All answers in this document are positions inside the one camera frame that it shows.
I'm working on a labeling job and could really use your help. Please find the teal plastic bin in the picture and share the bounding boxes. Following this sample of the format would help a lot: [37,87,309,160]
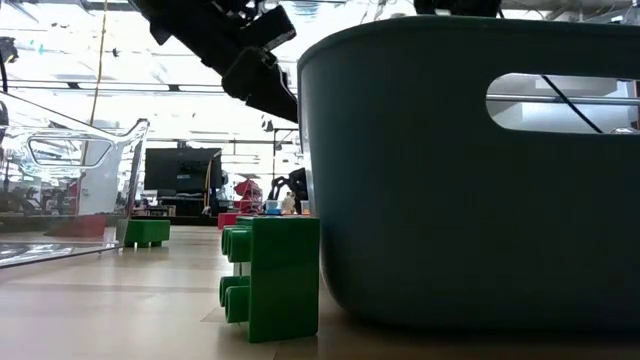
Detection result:
[296,14,640,335]

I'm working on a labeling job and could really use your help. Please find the black cable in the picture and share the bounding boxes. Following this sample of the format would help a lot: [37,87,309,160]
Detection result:
[541,74,605,134]

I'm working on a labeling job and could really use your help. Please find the clear plastic bin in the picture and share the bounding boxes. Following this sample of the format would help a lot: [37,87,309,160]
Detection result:
[0,91,151,270]

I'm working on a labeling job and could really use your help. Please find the small green toy brick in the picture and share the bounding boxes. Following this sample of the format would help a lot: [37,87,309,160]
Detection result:
[217,215,322,345]
[123,218,172,249]

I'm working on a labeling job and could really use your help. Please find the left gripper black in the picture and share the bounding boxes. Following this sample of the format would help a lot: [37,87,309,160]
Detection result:
[130,0,300,124]

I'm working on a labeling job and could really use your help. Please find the large black monitor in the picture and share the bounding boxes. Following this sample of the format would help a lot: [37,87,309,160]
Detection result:
[143,146,224,195]

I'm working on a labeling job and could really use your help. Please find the red rectangular block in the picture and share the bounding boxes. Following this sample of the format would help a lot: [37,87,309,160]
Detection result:
[216,211,242,231]

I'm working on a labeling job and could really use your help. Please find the red equipment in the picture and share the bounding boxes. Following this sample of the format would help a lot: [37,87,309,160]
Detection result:
[233,178,265,216]

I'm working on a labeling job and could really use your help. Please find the thin yellow cable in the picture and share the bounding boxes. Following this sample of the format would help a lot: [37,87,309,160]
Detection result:
[88,0,110,127]

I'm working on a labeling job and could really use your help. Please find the black aluminium table frame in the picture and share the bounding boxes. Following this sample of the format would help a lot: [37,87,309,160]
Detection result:
[0,212,221,234]

